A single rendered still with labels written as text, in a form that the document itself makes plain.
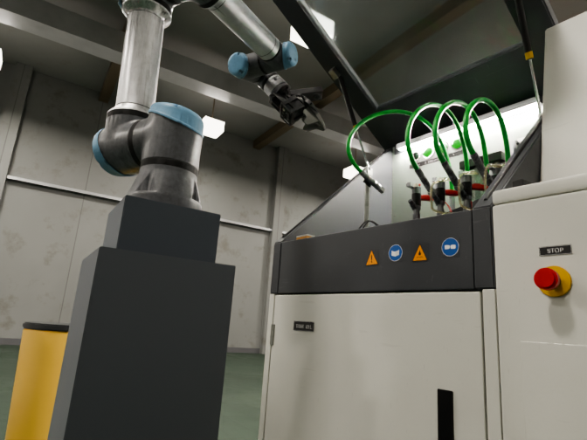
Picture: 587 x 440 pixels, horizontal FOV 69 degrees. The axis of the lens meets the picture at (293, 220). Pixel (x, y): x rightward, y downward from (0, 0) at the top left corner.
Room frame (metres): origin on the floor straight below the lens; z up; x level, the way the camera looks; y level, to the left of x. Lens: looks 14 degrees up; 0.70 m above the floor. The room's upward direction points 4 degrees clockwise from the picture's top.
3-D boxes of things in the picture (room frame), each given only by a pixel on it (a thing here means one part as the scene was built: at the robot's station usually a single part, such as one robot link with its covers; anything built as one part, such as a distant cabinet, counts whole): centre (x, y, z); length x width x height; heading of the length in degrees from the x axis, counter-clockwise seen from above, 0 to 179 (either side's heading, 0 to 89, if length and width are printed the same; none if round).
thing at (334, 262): (1.07, -0.18, 0.87); 0.62 x 0.04 x 0.16; 38
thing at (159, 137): (0.84, 0.27, 1.07); 0.13 x 0.12 x 0.14; 59
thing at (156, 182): (0.84, 0.27, 0.95); 0.15 x 0.15 x 0.10
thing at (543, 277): (0.69, -0.43, 0.80); 0.05 x 0.04 x 0.05; 38
